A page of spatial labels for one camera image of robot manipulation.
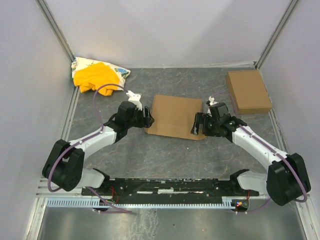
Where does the brown cardboard box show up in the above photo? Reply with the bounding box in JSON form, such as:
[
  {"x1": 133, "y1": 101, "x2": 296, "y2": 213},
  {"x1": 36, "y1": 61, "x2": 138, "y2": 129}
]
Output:
[
  {"x1": 225, "y1": 70, "x2": 272, "y2": 115},
  {"x1": 145, "y1": 94, "x2": 206, "y2": 141}
]

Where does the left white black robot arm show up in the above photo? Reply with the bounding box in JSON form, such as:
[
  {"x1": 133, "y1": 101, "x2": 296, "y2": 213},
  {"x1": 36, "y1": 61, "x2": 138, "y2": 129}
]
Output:
[{"x1": 42, "y1": 101, "x2": 155, "y2": 193}]

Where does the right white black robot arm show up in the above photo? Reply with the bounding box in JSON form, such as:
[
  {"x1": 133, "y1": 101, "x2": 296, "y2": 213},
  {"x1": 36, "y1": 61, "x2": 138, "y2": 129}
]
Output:
[{"x1": 190, "y1": 102, "x2": 311, "y2": 206}]

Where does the closed brown cardboard box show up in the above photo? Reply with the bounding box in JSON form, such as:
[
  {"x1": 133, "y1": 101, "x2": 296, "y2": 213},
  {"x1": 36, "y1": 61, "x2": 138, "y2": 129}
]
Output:
[{"x1": 225, "y1": 70, "x2": 272, "y2": 115}]

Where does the yellow crumpled cloth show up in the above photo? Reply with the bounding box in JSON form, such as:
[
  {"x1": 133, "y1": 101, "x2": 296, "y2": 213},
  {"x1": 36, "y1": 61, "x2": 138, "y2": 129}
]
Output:
[{"x1": 73, "y1": 62, "x2": 121, "y2": 93}]

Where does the white patterned cloth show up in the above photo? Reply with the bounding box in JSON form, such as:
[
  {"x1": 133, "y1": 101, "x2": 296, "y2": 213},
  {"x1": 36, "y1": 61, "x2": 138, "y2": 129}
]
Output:
[{"x1": 71, "y1": 57, "x2": 131, "y2": 96}]

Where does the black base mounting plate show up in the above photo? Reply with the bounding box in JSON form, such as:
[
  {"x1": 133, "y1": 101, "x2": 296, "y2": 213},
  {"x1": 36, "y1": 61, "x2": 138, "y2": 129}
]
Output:
[{"x1": 94, "y1": 178, "x2": 259, "y2": 204}]

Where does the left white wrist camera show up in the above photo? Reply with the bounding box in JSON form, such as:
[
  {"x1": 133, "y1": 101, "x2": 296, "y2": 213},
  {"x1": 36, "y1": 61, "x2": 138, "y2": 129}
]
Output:
[{"x1": 126, "y1": 90, "x2": 143, "y2": 111}]

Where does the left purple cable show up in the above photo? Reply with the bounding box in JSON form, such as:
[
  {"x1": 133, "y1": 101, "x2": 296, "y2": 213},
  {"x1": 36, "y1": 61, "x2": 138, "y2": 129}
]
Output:
[{"x1": 47, "y1": 84, "x2": 133, "y2": 215}]

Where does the light blue slotted cable duct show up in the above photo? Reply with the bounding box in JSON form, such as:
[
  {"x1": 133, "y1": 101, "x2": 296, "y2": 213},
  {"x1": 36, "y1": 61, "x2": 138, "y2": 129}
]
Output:
[{"x1": 46, "y1": 196, "x2": 238, "y2": 209}]

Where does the right aluminium frame post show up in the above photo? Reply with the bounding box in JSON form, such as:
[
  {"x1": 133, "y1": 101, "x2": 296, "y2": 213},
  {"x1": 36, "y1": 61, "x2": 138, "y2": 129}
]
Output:
[{"x1": 254, "y1": 0, "x2": 300, "y2": 70}]

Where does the aluminium frame post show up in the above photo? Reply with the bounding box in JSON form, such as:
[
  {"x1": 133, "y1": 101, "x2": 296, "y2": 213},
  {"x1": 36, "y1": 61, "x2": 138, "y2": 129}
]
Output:
[
  {"x1": 254, "y1": 0, "x2": 300, "y2": 70},
  {"x1": 35, "y1": 0, "x2": 75, "y2": 62}
]

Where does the aluminium front rail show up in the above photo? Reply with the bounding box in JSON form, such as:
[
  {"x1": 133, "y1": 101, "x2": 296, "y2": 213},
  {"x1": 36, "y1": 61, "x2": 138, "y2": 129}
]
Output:
[{"x1": 34, "y1": 177, "x2": 311, "y2": 200}]

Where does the left aluminium frame post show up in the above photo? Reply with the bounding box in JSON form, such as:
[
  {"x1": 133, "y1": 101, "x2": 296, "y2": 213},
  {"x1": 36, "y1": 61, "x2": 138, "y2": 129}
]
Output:
[{"x1": 35, "y1": 0, "x2": 75, "y2": 62}]

